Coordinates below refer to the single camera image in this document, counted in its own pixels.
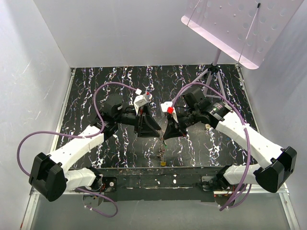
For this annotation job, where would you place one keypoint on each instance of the lilac music stand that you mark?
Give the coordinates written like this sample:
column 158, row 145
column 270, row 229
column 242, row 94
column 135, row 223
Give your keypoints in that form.
column 267, row 38

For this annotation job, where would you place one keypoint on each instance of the black base board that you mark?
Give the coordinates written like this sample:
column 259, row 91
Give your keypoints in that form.
column 160, row 183

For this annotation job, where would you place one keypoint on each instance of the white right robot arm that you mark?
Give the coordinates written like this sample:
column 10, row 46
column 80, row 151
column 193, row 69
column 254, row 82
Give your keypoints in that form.
column 274, row 163

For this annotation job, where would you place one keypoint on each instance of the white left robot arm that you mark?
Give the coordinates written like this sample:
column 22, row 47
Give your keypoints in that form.
column 51, row 174

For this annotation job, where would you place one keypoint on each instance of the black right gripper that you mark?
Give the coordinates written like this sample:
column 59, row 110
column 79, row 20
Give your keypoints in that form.
column 172, row 131

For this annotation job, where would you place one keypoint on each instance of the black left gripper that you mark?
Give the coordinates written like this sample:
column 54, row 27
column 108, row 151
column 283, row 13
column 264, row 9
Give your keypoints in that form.
column 148, row 127

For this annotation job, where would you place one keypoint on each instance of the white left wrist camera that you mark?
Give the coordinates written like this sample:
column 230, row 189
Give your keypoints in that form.
column 140, row 100

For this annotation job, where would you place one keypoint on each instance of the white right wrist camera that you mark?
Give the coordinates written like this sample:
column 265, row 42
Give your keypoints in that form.
column 169, row 110

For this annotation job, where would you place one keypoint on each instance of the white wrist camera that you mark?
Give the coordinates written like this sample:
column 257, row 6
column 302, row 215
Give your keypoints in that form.
column 140, row 100
column 169, row 110

